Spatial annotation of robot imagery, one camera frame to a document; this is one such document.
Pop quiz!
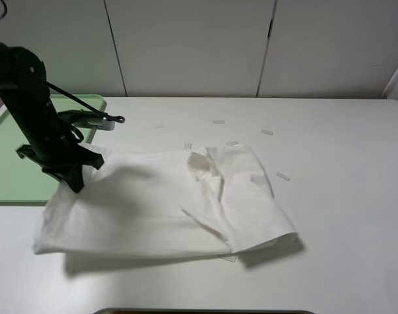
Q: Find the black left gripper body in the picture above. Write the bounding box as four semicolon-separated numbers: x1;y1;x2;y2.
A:
15;111;88;172

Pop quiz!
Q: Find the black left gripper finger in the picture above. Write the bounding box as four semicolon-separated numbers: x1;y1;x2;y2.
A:
42;165;84;193
75;145;105;169

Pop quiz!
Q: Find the white short sleeve t-shirt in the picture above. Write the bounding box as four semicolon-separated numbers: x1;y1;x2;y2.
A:
33;145;297;259

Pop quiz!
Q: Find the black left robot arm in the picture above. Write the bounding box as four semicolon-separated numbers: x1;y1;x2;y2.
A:
0;41;104;193

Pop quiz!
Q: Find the light green plastic tray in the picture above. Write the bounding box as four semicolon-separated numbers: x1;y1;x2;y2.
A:
0;94;107;207

